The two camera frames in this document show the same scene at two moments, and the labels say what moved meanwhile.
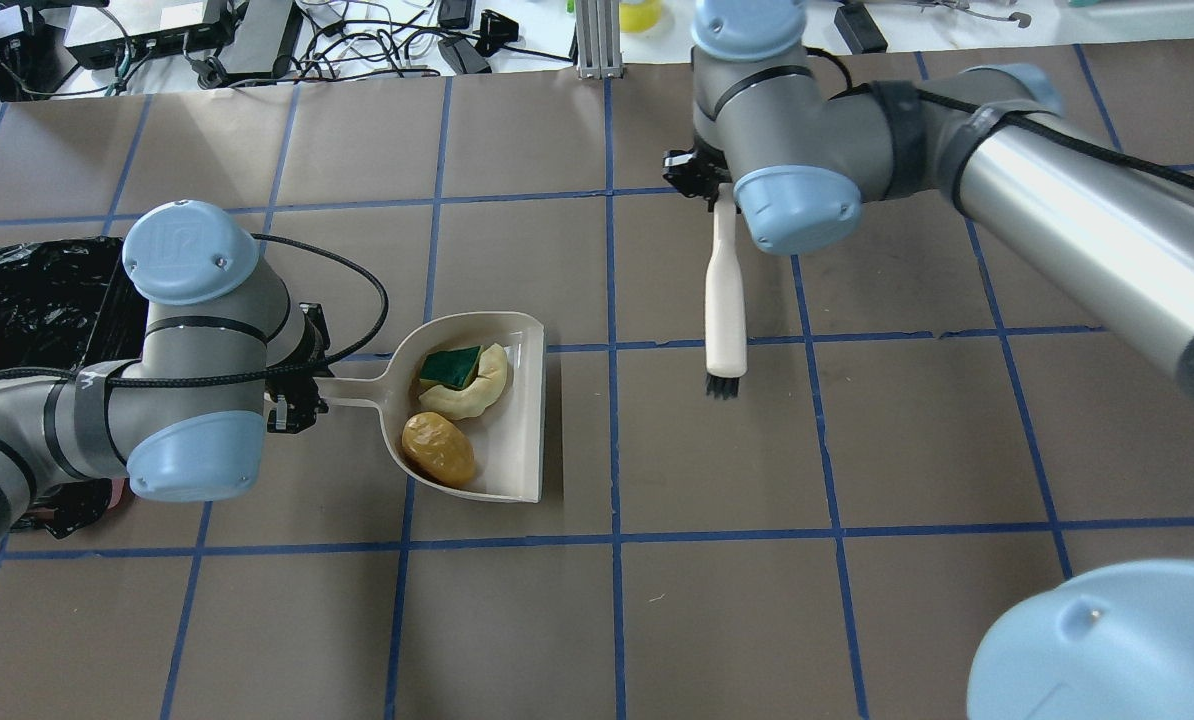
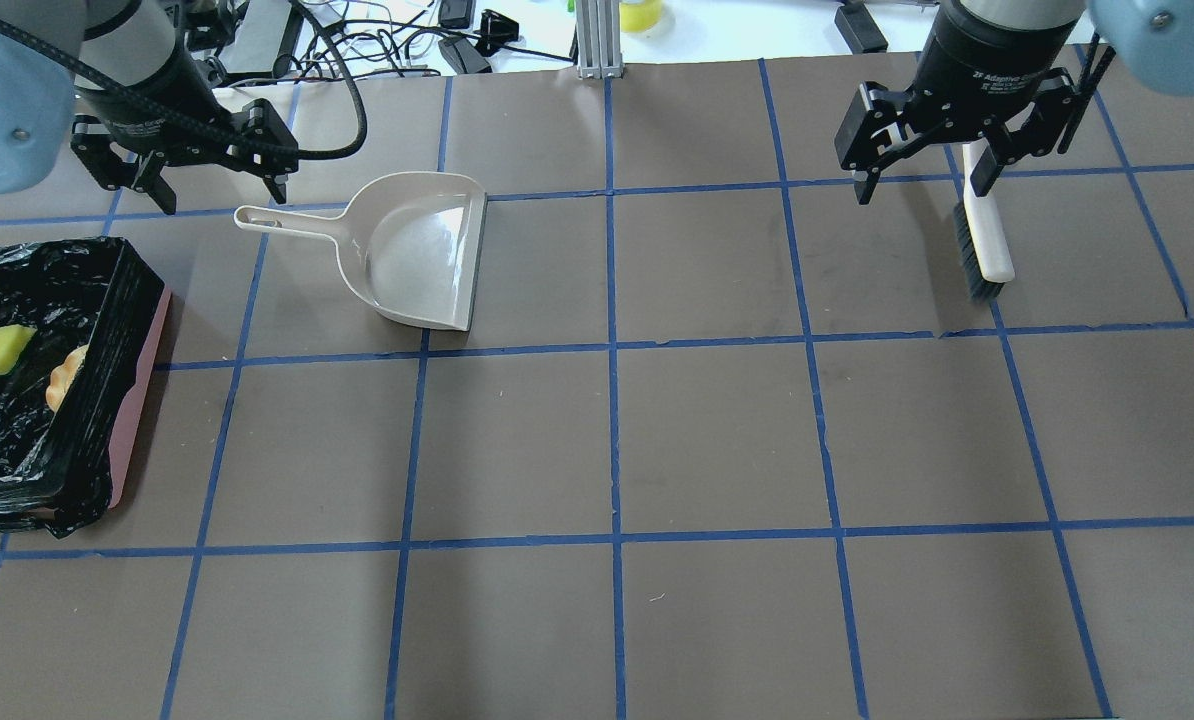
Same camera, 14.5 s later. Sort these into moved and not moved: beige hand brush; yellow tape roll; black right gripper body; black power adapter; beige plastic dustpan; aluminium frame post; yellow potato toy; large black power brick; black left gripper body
Moved: beige plastic dustpan; beige hand brush; yellow potato toy; black left gripper body; black right gripper body
Not moved: aluminium frame post; large black power brick; yellow tape roll; black power adapter
